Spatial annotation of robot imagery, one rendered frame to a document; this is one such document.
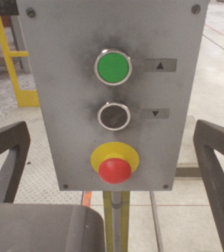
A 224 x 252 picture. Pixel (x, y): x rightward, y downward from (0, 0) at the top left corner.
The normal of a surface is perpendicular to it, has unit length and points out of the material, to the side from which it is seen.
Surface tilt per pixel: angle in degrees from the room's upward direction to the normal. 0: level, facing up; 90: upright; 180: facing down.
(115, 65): 90
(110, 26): 90
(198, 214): 0
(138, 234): 0
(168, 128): 90
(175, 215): 0
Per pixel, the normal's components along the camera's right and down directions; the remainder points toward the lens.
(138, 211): -0.02, -0.83
